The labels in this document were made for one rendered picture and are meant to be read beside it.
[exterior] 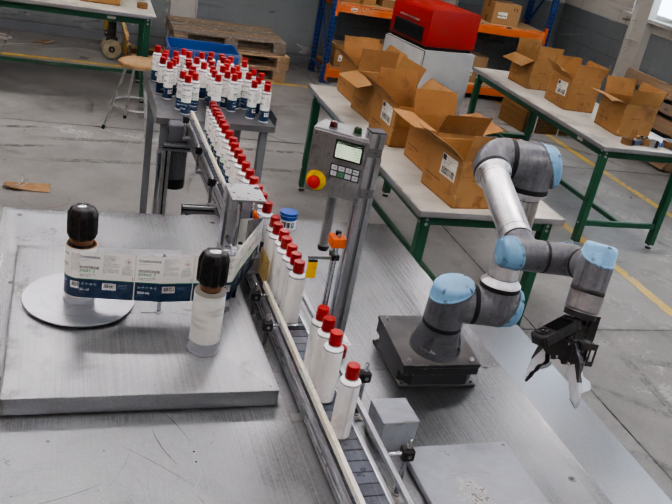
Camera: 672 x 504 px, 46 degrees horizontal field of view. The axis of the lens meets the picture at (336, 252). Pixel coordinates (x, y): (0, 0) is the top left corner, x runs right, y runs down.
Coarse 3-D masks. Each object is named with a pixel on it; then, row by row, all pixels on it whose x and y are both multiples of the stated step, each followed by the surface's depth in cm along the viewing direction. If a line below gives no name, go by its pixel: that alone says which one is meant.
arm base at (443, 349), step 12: (420, 324) 228; (420, 336) 226; (432, 336) 224; (444, 336) 223; (456, 336) 225; (420, 348) 226; (432, 348) 225; (444, 348) 224; (456, 348) 226; (432, 360) 225; (444, 360) 225
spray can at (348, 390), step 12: (348, 372) 184; (348, 384) 184; (360, 384) 185; (336, 396) 188; (348, 396) 185; (336, 408) 188; (348, 408) 186; (336, 420) 189; (348, 420) 188; (336, 432) 190; (348, 432) 191
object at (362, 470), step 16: (304, 336) 231; (288, 352) 224; (304, 352) 223; (304, 384) 209; (352, 432) 194; (352, 448) 189; (336, 464) 183; (352, 464) 184; (368, 464) 185; (368, 480) 180; (352, 496) 174; (368, 496) 175; (384, 496) 176
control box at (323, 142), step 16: (320, 128) 217; (352, 128) 221; (320, 144) 218; (368, 144) 213; (320, 160) 219; (336, 160) 218; (320, 176) 221; (320, 192) 223; (336, 192) 221; (352, 192) 220
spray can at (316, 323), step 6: (318, 306) 206; (324, 306) 207; (318, 312) 206; (324, 312) 205; (312, 318) 209; (318, 318) 206; (312, 324) 207; (318, 324) 206; (312, 330) 207; (312, 336) 208; (312, 342) 208; (306, 348) 211; (312, 348) 209; (306, 354) 211; (312, 354) 210; (306, 360) 211; (306, 366) 212
